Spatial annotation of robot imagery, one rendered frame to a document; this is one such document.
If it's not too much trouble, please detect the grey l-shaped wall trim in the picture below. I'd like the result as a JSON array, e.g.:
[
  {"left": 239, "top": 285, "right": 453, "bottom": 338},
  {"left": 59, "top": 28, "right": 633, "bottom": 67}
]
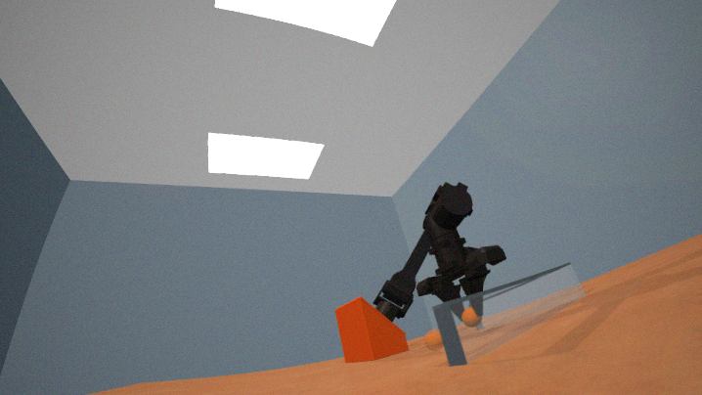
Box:
[{"left": 432, "top": 262, "right": 571, "bottom": 367}]

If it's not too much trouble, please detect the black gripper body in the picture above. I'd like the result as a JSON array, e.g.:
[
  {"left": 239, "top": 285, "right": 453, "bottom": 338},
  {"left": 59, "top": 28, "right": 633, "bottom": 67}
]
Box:
[{"left": 417, "top": 233, "right": 506, "bottom": 296}]

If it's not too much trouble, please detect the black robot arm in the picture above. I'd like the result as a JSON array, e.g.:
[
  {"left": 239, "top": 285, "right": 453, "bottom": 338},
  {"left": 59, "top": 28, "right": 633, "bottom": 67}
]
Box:
[{"left": 373, "top": 182, "right": 473, "bottom": 322}]

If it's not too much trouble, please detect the clear low wall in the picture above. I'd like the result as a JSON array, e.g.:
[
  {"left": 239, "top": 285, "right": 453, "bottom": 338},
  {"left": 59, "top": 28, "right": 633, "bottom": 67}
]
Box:
[{"left": 450, "top": 265, "right": 586, "bottom": 363}]

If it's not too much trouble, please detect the see-through orange ball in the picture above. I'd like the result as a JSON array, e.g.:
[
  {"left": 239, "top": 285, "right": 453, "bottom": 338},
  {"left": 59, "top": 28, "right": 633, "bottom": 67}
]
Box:
[{"left": 424, "top": 329, "right": 444, "bottom": 351}]

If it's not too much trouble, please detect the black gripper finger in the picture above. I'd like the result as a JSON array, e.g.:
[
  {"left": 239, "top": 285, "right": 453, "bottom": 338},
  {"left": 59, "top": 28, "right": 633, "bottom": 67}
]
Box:
[
  {"left": 432, "top": 285, "right": 461, "bottom": 302},
  {"left": 459, "top": 270, "right": 491, "bottom": 296}
]

